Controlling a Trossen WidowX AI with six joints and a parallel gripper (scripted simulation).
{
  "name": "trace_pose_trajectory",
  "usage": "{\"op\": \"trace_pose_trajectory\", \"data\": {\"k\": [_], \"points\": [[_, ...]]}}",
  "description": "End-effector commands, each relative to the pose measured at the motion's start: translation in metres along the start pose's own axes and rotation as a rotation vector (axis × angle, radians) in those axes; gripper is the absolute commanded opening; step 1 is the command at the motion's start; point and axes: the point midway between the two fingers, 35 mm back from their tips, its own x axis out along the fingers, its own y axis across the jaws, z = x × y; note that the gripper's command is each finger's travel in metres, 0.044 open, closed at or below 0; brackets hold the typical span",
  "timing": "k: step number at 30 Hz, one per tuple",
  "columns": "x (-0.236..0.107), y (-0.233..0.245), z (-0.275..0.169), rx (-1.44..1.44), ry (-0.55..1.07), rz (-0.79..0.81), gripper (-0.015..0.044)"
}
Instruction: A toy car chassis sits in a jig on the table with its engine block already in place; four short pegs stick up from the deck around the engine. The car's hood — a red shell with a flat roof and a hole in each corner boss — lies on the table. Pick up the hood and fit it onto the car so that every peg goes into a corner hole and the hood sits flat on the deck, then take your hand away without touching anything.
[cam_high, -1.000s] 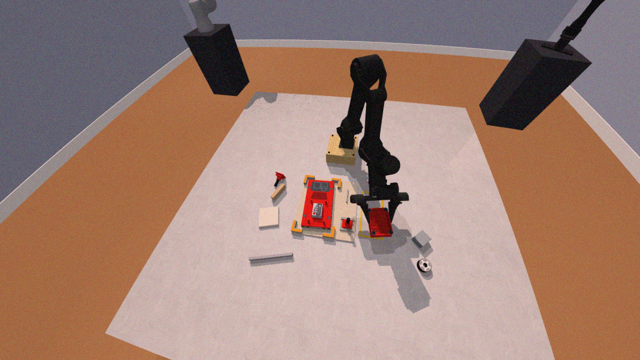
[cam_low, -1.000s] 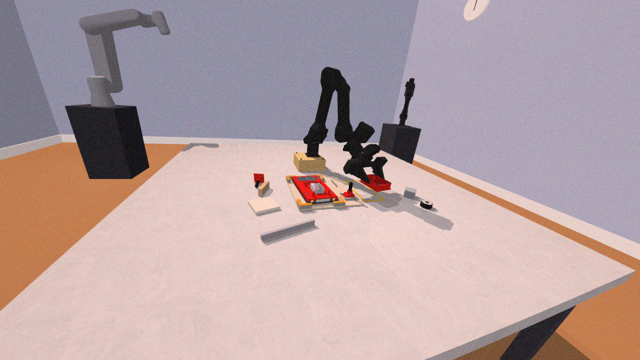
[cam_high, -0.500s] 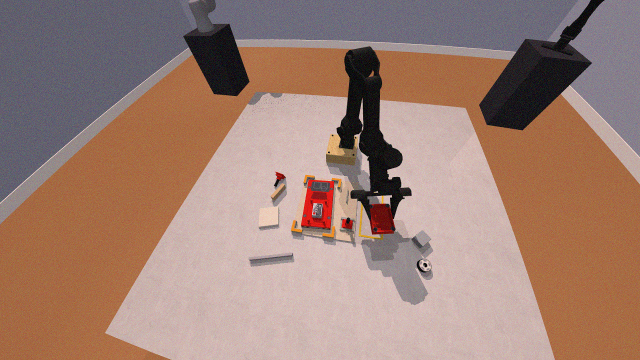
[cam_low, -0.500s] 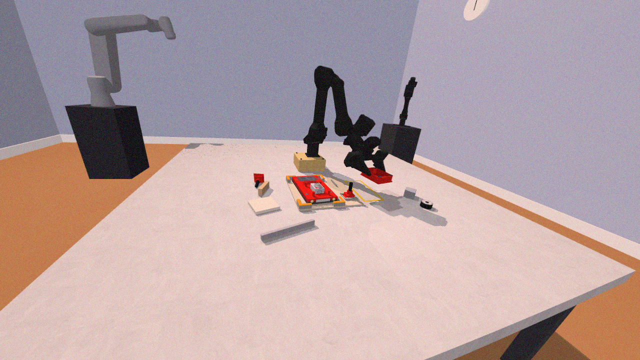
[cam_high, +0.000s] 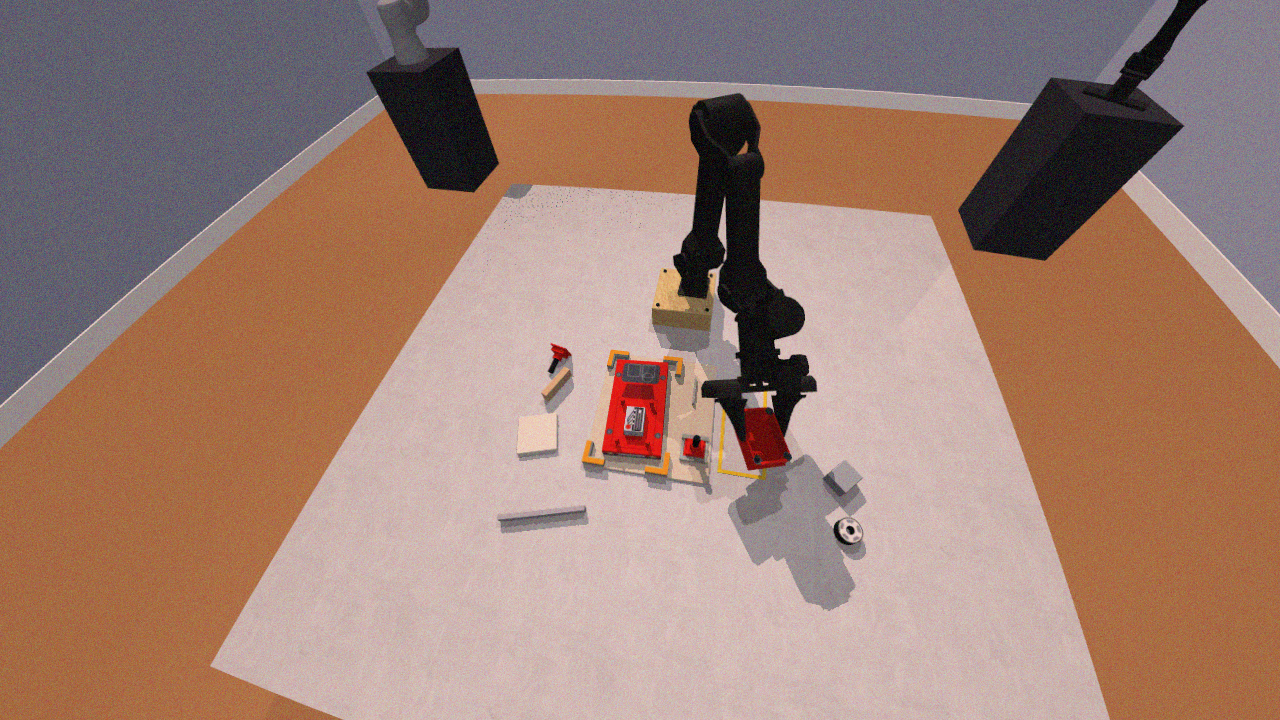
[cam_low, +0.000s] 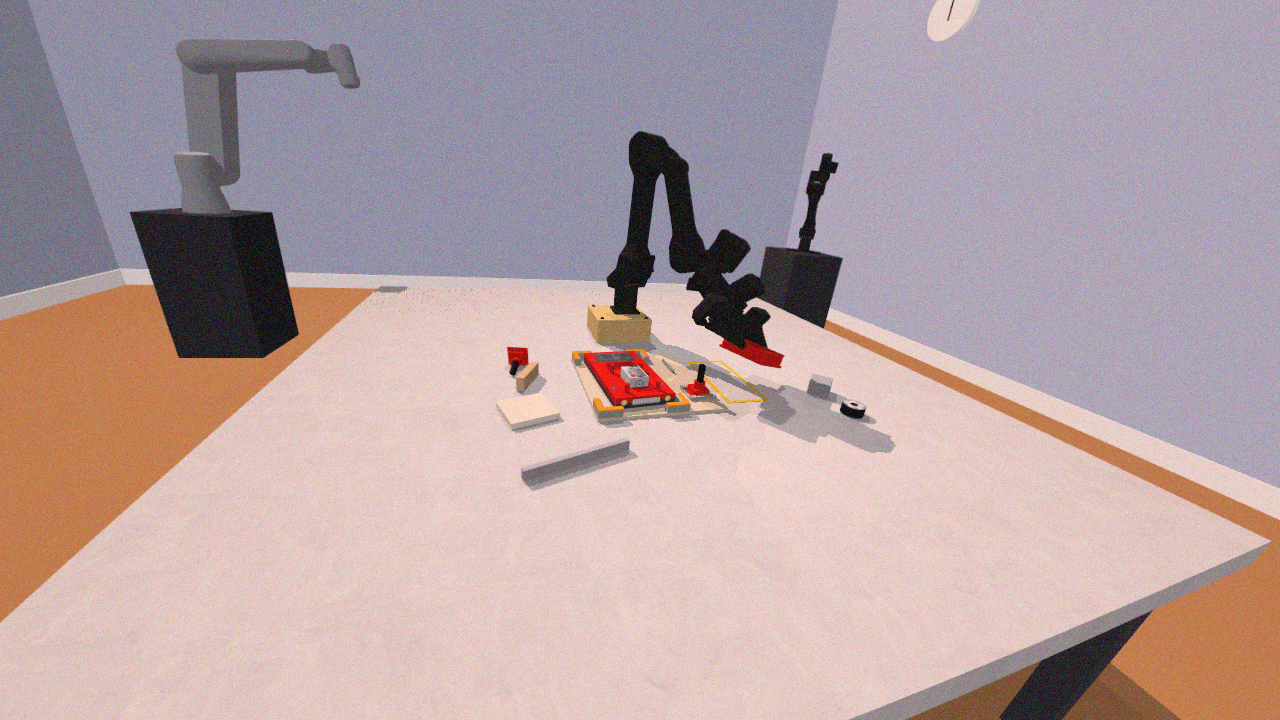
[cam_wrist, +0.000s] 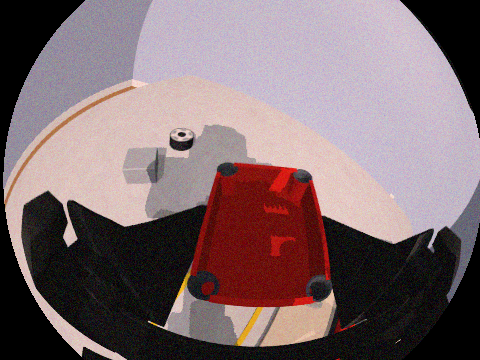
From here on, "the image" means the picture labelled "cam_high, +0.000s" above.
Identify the small white wheel with black tyre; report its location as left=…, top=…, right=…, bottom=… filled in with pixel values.
left=835, top=518, right=864, bottom=544

